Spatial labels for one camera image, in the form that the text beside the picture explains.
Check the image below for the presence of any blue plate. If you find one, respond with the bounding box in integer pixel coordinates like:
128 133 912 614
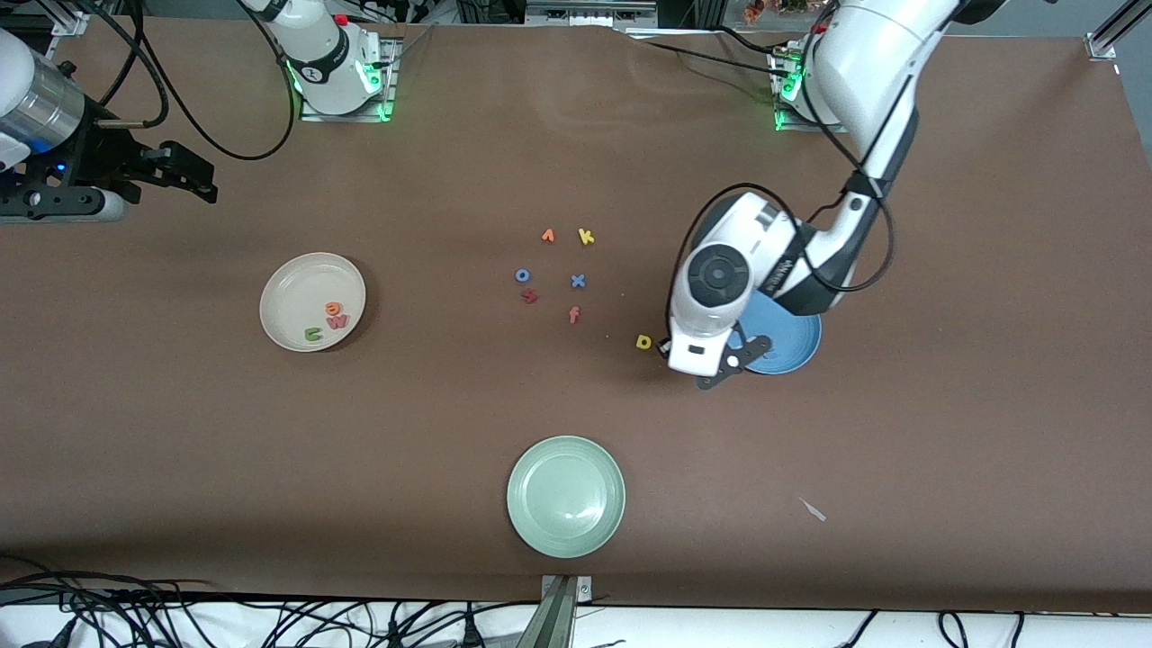
733 288 823 376

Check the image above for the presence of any beige brown plate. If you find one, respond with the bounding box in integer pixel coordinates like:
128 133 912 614
259 252 367 353

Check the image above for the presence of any pale green plate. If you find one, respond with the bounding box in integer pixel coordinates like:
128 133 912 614
507 436 626 559

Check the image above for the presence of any brown paper table cover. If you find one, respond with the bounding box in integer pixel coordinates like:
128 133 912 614
0 13 1152 613

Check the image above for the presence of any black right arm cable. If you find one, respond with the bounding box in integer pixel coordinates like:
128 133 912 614
90 0 298 163

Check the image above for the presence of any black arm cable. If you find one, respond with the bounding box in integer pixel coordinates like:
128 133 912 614
667 54 896 343
90 0 298 163

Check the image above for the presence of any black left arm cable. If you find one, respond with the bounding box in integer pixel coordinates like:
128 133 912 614
667 54 896 343

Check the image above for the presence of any aluminium frame profile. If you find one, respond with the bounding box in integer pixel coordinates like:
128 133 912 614
40 0 91 37
1084 0 1152 62

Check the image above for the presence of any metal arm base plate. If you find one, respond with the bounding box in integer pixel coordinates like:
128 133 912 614
300 38 399 123
772 49 847 134

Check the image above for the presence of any black cable on table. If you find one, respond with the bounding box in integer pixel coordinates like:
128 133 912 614
625 25 793 77

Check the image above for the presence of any grey metal rail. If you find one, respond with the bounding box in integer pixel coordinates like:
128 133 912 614
525 0 660 28

